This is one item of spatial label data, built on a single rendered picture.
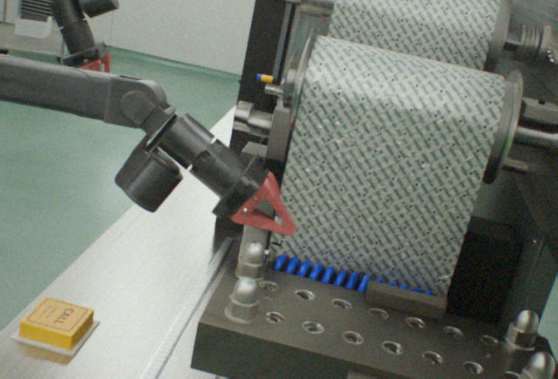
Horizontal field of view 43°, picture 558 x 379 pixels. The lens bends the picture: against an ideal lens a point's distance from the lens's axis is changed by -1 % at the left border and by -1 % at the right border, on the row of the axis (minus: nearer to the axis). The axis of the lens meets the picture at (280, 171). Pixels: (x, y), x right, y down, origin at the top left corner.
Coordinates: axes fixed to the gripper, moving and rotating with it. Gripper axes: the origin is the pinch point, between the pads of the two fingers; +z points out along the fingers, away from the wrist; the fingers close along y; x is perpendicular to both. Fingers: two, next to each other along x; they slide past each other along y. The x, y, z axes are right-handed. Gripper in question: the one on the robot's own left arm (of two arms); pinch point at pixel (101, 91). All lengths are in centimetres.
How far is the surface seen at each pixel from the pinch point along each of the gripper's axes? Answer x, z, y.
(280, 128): -37, 6, -49
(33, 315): -2, 15, -64
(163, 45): 100, 44, 520
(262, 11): -38.1, -6.9, -22.2
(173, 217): -10.5, 22.9, -21.8
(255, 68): -33.9, 1.6, -22.3
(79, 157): 105, 61, 236
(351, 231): -43, 19, -58
